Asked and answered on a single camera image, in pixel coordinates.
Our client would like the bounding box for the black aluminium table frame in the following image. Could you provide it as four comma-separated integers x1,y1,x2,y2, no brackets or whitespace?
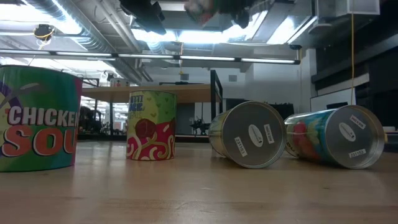
77,133,215,144

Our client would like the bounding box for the blue tomato can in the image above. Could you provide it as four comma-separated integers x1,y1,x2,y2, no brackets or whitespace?
284,105,386,170

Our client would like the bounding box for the black yellow cable reel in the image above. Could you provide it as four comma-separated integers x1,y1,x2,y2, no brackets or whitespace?
33,24,56,42

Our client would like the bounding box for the black screen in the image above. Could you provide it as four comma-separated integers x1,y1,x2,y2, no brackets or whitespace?
226,98,246,108

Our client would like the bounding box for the black cabinet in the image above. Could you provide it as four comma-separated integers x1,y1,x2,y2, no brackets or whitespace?
269,102,295,121

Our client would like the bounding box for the spaghetti sauce can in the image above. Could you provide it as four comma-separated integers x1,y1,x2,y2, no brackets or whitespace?
126,90,177,162

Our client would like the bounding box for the hanging yellow cord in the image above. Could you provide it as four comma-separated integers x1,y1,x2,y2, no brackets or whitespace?
350,0,356,106

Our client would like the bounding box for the green magenta label can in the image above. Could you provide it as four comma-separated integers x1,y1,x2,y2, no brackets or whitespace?
185,0,220,26

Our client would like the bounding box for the long ceiling light bar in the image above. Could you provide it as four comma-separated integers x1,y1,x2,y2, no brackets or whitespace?
0,49,301,65

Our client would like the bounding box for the silver ventilation duct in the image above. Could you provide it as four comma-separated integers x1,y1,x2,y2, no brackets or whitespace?
26,0,144,86

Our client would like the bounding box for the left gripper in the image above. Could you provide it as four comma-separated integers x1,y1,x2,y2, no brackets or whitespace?
119,0,167,35

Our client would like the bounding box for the wooden shelf board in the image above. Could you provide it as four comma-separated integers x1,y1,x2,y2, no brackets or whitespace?
82,83,223,104

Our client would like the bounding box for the small black monitor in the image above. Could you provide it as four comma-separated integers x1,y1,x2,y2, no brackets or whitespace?
326,101,349,110

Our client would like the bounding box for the black metal shelf leg frame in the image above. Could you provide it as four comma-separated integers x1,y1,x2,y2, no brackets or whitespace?
210,69,224,124

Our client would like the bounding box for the yellow green label can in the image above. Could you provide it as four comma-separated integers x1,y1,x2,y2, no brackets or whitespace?
208,101,287,170

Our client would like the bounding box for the grey ceiling air unit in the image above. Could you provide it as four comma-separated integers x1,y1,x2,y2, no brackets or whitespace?
155,8,224,32

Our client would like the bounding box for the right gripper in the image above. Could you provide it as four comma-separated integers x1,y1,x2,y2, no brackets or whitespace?
217,0,261,29

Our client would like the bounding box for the chicken soup can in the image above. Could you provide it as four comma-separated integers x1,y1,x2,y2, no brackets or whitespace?
0,65,84,174

